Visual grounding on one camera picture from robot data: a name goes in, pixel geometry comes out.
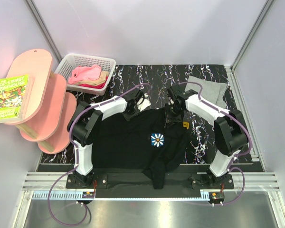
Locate green treehouse book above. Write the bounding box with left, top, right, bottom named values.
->
left=0, top=75, right=34, bottom=124

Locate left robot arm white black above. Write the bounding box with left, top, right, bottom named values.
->
left=67, top=88, right=148, bottom=188

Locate white plastic laundry basket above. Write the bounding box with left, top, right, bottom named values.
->
left=55, top=54, right=116, bottom=95

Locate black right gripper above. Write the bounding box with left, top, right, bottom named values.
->
left=164, top=103, right=184, bottom=128

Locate pink garment in basket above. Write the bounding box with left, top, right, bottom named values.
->
left=68, top=65, right=102, bottom=85

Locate pink tiered shelf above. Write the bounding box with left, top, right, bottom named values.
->
left=7, top=49, right=77, bottom=154

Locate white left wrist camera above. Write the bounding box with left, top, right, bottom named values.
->
left=136, top=93, right=151, bottom=112

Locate aluminium frame rail front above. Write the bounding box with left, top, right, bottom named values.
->
left=22, top=172, right=280, bottom=201

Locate beige garment in basket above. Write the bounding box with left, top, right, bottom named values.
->
left=79, top=71, right=109, bottom=87

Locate black t shirt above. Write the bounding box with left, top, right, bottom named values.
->
left=91, top=108, right=190, bottom=190

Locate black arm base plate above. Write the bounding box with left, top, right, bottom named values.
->
left=66, top=166, right=234, bottom=199

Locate folded grey t shirt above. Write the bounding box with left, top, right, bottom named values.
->
left=188, top=76, right=228, bottom=108

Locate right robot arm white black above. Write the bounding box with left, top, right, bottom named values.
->
left=165, top=83, right=252, bottom=188

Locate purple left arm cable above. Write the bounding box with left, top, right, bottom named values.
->
left=47, top=83, right=151, bottom=225

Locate magenta garment in basket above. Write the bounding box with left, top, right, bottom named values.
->
left=86, top=83, right=105, bottom=89

